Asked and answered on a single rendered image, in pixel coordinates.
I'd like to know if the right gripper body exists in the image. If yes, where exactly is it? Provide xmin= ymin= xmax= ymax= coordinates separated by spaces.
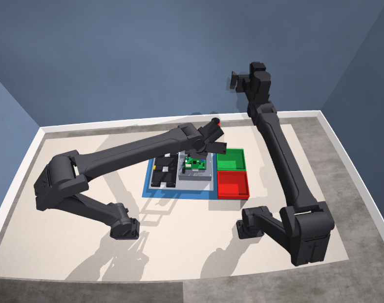
xmin=231 ymin=74 xmax=251 ymax=95

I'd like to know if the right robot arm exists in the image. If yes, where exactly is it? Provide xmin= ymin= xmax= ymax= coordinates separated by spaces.
xmin=236 ymin=62 xmax=335 ymax=267

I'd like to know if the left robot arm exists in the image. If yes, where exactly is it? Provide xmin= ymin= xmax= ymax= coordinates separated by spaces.
xmin=34 ymin=120 xmax=227 ymax=238

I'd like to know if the red bin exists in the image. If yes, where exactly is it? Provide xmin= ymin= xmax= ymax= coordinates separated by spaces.
xmin=217 ymin=171 xmax=250 ymax=199

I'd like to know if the green circuit board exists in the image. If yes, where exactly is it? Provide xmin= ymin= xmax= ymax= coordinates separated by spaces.
xmin=185 ymin=157 xmax=206 ymax=169

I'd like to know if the green bin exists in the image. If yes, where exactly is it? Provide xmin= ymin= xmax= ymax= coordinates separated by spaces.
xmin=216 ymin=149 xmax=246 ymax=171

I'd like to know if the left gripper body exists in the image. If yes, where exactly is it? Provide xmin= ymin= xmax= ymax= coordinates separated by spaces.
xmin=190 ymin=150 xmax=207 ymax=160

